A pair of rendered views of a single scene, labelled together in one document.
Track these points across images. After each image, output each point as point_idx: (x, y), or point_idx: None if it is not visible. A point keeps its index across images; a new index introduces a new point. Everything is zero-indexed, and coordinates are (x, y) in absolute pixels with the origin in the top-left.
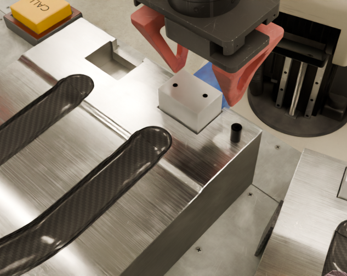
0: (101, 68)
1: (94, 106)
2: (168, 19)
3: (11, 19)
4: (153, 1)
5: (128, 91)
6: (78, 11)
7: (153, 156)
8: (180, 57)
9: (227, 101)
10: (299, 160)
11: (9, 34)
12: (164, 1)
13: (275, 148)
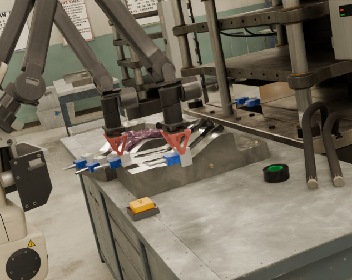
0: None
1: (145, 159)
2: None
3: (155, 205)
4: (123, 125)
5: (135, 161)
6: (127, 207)
7: (140, 156)
8: (119, 151)
9: (118, 148)
10: (108, 166)
11: (160, 210)
12: (121, 125)
13: (104, 185)
